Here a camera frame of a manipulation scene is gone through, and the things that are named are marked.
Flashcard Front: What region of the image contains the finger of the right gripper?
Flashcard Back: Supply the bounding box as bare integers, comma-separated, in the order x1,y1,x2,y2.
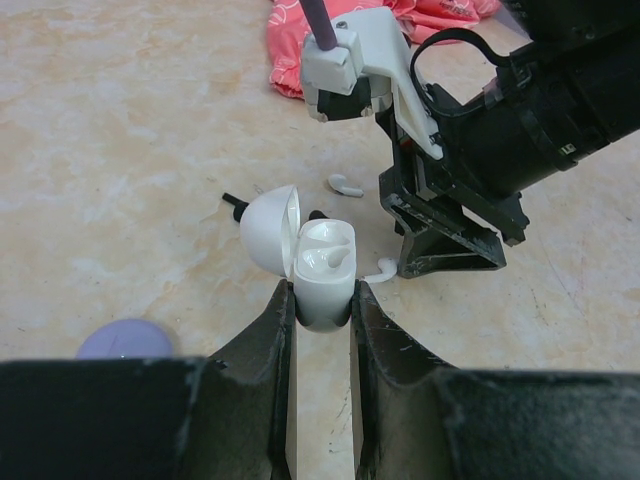
389,197,506,278

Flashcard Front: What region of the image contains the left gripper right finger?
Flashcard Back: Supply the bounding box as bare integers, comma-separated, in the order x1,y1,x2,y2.
350,281,450,479

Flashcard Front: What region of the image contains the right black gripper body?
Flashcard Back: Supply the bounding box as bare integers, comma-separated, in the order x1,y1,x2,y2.
377,82,565,246

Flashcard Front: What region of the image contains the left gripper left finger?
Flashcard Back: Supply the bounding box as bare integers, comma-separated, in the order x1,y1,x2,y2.
211,280,295,479

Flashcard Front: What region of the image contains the white earbud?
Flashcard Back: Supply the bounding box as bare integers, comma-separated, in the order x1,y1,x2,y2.
327,174,364,198
361,257,398,284

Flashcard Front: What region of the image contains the white charging case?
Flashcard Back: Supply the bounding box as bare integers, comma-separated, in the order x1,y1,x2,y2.
239,185,357,333

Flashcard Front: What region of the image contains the black earbud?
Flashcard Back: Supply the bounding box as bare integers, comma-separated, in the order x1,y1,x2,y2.
308,210,328,221
222,192,249,223

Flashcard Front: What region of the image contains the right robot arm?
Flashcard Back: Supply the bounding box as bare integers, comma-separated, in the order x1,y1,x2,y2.
376,1,639,279

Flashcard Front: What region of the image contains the pink patterned cloth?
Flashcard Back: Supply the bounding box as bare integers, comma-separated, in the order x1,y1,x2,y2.
264,0,501,101

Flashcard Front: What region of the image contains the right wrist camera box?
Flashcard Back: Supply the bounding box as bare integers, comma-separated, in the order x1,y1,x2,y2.
300,7,443,159

